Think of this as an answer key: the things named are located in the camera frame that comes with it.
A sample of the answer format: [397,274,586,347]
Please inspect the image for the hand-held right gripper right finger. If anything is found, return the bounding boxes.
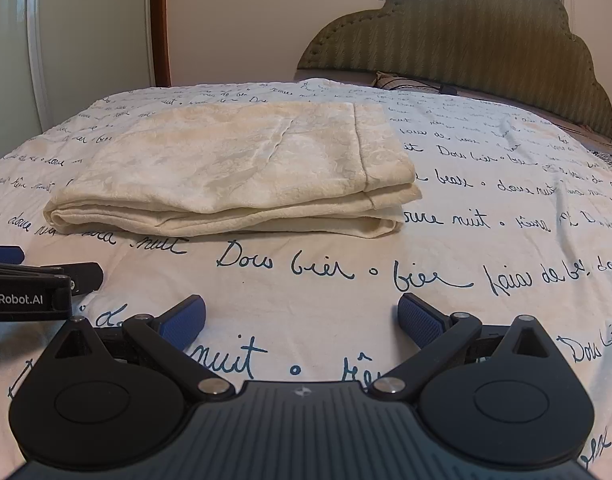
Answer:
[368,292,554,402]

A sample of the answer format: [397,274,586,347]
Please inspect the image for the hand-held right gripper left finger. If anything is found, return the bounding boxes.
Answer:
[53,294,237,402]

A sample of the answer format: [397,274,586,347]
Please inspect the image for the cream pants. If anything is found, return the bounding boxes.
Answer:
[43,100,421,238]

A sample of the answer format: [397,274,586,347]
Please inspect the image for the white script-print blanket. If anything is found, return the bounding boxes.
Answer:
[0,77,612,480]

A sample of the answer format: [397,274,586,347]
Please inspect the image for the white wardrobe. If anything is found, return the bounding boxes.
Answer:
[0,0,157,167]

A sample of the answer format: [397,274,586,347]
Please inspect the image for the striped pillow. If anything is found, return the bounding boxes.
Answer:
[373,71,441,92]

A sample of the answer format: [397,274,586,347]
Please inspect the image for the green padded headboard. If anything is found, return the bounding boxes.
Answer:
[296,0,612,140]

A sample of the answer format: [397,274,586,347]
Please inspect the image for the brown wooden door frame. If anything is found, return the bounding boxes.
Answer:
[152,0,173,87]

